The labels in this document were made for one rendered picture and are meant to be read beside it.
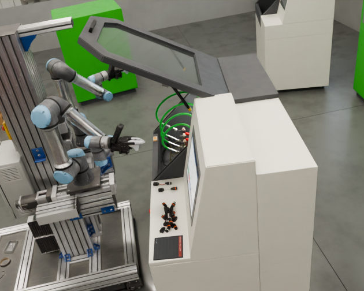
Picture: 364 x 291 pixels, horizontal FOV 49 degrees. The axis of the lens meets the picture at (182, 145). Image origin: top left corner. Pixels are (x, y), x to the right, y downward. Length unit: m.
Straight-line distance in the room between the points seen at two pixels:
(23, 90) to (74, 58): 3.41
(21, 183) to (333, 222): 2.56
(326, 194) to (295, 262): 1.80
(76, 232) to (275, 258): 1.64
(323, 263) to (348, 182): 1.07
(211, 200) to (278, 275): 0.68
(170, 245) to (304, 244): 0.70
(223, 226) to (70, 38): 4.39
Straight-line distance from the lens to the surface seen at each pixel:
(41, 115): 2.32
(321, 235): 3.61
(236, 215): 1.96
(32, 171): 2.91
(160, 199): 2.51
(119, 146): 2.23
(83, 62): 6.01
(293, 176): 1.87
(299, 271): 2.36
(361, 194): 4.06
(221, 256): 2.15
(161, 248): 2.21
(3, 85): 2.64
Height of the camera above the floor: 2.59
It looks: 33 degrees down
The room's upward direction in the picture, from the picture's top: 9 degrees counter-clockwise
